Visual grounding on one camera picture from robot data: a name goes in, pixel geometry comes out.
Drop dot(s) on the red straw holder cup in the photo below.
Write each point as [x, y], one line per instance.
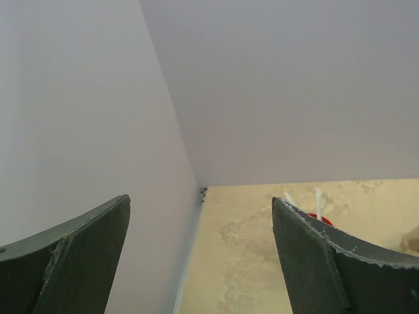
[322, 219]

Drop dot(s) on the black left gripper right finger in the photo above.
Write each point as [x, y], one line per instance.
[327, 270]

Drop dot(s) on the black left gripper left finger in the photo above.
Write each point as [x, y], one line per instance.
[69, 268]

